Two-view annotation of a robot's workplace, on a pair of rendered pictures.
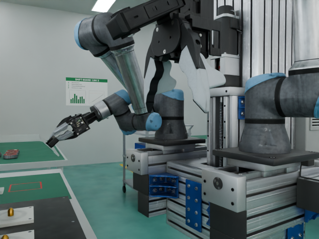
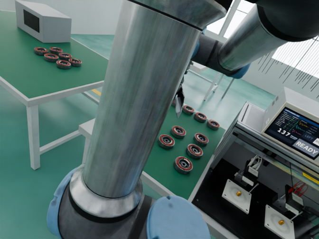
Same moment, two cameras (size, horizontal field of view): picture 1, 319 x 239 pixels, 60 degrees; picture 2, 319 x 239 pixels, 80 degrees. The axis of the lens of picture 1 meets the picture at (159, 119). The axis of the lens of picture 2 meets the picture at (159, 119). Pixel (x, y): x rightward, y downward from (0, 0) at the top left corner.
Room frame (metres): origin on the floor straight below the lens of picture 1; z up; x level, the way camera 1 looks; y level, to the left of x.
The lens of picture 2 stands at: (0.90, -0.52, 1.54)
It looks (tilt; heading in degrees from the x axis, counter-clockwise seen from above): 32 degrees down; 134
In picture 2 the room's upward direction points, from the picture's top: 22 degrees clockwise
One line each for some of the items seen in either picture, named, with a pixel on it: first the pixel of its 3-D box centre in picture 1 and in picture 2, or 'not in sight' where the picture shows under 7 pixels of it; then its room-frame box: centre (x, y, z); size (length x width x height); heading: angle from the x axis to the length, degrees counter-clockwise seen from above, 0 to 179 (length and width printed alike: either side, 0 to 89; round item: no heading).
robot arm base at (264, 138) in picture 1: (264, 134); not in sight; (0.85, -0.32, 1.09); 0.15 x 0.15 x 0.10
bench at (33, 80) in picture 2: not in sight; (30, 74); (-1.36, -0.33, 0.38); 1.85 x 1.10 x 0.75; 25
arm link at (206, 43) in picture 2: not in sight; (191, 45); (0.50, -0.10, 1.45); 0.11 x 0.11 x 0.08; 41
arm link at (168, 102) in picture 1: (170, 101); not in sight; (1.27, -0.05, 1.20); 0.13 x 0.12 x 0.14; 51
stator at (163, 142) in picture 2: not in sight; (166, 141); (0.27, 0.27, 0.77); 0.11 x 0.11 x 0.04
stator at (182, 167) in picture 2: not in sight; (183, 164); (0.48, 0.26, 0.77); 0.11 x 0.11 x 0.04
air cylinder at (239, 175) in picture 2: not in sight; (242, 178); (0.71, 0.57, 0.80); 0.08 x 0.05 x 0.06; 25
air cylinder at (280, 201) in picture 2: not in sight; (281, 202); (0.93, 0.67, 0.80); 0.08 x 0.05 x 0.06; 25
